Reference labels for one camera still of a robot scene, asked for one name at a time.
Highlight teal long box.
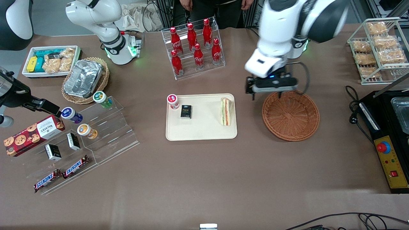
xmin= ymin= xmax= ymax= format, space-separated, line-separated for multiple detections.
xmin=35 ymin=49 xmax=64 ymax=58

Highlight silver foil tray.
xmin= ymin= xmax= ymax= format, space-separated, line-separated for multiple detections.
xmin=63 ymin=59 xmax=103 ymax=98

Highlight orange-label jar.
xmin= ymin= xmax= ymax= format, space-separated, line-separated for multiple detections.
xmin=77 ymin=124 xmax=98 ymax=140

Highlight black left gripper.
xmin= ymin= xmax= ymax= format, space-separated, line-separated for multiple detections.
xmin=245 ymin=74 xmax=299 ymax=101

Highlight black white small carton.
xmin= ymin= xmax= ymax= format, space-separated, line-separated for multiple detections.
xmin=66 ymin=132 xmax=81 ymax=151
xmin=44 ymin=144 xmax=62 ymax=161

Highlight red Walkers shortbread box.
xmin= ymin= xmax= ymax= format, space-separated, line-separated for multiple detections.
xmin=4 ymin=115 xmax=66 ymax=157

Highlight light tan wicker basket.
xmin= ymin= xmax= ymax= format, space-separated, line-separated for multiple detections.
xmin=62 ymin=57 xmax=110 ymax=105

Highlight green-label jar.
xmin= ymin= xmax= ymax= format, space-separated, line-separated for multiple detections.
xmin=93 ymin=91 xmax=113 ymax=109

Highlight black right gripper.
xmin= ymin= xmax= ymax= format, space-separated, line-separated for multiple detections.
xmin=0 ymin=72 xmax=62 ymax=117

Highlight brown round wicker basket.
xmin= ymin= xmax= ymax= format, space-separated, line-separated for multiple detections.
xmin=262 ymin=89 xmax=320 ymax=142

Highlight white plastic bin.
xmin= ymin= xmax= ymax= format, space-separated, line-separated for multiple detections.
xmin=22 ymin=45 xmax=82 ymax=79

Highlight black cable bundle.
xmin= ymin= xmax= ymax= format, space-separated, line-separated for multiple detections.
xmin=141 ymin=0 xmax=174 ymax=31

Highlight teal small box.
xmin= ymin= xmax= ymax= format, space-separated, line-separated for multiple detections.
xmin=34 ymin=57 xmax=46 ymax=73

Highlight person torso dark clothes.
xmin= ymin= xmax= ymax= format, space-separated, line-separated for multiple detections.
xmin=191 ymin=0 xmax=248 ymax=29

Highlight Snickers chocolate bar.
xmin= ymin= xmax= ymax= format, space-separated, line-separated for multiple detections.
xmin=34 ymin=169 xmax=62 ymax=193
xmin=63 ymin=155 xmax=89 ymax=179

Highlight clear acrylic bottle rack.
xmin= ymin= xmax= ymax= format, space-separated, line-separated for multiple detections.
xmin=161 ymin=17 xmax=226 ymax=80

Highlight red cola bottle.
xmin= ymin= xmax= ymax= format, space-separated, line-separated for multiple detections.
xmin=203 ymin=18 xmax=213 ymax=48
xmin=212 ymin=38 xmax=222 ymax=65
xmin=170 ymin=27 xmax=183 ymax=55
xmin=187 ymin=23 xmax=198 ymax=51
xmin=194 ymin=43 xmax=205 ymax=69
xmin=171 ymin=50 xmax=184 ymax=76

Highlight black power cable with plug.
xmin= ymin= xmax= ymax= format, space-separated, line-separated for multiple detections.
xmin=345 ymin=85 xmax=375 ymax=144

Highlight clear acrylic stepped shelf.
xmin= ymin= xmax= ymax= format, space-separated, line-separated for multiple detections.
xmin=19 ymin=128 xmax=98 ymax=196
xmin=77 ymin=96 xmax=140 ymax=165

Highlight beige plastic tray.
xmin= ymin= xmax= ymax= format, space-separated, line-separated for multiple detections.
xmin=166 ymin=93 xmax=238 ymax=141

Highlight clear bag of pastries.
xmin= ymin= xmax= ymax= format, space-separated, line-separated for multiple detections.
xmin=377 ymin=50 xmax=407 ymax=64
xmin=372 ymin=35 xmax=398 ymax=49
xmin=359 ymin=66 xmax=382 ymax=79
xmin=355 ymin=53 xmax=377 ymax=65
xmin=351 ymin=40 xmax=373 ymax=53
xmin=366 ymin=21 xmax=388 ymax=35

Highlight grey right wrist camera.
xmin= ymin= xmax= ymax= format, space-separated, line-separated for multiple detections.
xmin=0 ymin=114 xmax=15 ymax=128

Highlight clear bag of crackers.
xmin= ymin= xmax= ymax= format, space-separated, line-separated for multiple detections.
xmin=42 ymin=57 xmax=62 ymax=73
xmin=59 ymin=47 xmax=76 ymax=72

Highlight purple-label jar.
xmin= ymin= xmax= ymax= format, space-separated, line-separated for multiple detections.
xmin=61 ymin=107 xmax=83 ymax=124

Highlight white wire rack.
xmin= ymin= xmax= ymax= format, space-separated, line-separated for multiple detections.
xmin=347 ymin=17 xmax=409 ymax=85

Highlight black machine yellow panel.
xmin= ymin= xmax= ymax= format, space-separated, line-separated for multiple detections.
xmin=358 ymin=74 xmax=409 ymax=194

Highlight black cable on table edge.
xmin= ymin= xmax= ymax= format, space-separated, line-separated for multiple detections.
xmin=284 ymin=212 xmax=409 ymax=230

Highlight steel pan in machine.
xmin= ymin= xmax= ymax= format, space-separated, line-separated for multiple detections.
xmin=390 ymin=97 xmax=409 ymax=134

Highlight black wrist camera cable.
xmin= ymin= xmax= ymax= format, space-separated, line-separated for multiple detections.
xmin=286 ymin=61 xmax=310 ymax=95

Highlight white cloth bag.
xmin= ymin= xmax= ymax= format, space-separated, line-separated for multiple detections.
xmin=121 ymin=3 xmax=163 ymax=32

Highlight triangle sandwich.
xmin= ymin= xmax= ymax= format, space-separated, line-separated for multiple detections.
xmin=220 ymin=98 xmax=232 ymax=126

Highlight red-lid white jar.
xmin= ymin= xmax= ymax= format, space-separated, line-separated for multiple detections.
xmin=167 ymin=94 xmax=180 ymax=110

